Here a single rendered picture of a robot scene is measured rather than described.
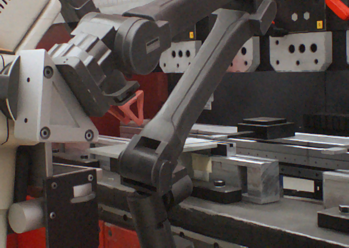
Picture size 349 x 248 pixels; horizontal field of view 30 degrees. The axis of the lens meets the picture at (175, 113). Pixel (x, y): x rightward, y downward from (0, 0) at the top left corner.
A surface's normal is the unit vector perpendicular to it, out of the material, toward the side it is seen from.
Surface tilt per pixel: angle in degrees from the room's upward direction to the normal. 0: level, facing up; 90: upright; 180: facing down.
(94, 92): 90
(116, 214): 90
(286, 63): 90
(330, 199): 90
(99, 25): 39
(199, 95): 98
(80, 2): 81
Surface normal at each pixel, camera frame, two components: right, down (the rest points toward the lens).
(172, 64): -0.79, 0.08
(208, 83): 0.82, 0.16
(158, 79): 0.61, 0.04
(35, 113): -0.65, -0.05
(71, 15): -0.53, 0.62
